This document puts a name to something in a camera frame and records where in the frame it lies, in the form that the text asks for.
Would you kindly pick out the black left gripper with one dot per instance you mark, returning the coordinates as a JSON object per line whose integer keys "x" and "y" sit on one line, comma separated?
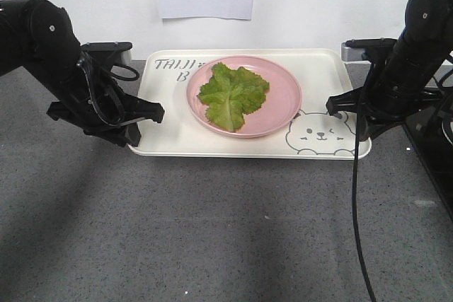
{"x": 109, "y": 116}

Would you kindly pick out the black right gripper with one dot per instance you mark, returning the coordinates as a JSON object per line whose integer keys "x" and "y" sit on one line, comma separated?
{"x": 382, "y": 110}

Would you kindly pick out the pink round plate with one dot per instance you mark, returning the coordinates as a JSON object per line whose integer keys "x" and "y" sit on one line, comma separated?
{"x": 281, "y": 105}

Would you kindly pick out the cream bear serving tray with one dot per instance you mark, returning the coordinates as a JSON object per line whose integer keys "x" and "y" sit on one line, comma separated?
{"x": 311, "y": 134}

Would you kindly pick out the green lettuce leaf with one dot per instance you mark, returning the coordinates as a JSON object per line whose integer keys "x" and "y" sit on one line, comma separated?
{"x": 231, "y": 94}

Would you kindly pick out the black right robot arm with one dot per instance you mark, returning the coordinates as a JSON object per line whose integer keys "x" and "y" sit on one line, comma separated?
{"x": 395, "y": 87}

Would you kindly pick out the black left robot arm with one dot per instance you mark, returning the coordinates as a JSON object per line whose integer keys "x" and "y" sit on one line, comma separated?
{"x": 38, "y": 36}

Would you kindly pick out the black gas stove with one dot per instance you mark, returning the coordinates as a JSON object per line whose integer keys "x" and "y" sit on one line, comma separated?
{"x": 429, "y": 130}

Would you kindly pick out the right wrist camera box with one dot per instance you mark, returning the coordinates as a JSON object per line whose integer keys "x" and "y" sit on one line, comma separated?
{"x": 372, "y": 50}

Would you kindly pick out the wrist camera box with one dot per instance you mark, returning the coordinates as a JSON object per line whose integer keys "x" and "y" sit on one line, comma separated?
{"x": 372, "y": 50}
{"x": 109, "y": 54}

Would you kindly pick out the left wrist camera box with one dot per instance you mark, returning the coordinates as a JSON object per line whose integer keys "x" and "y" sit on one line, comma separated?
{"x": 109, "y": 54}

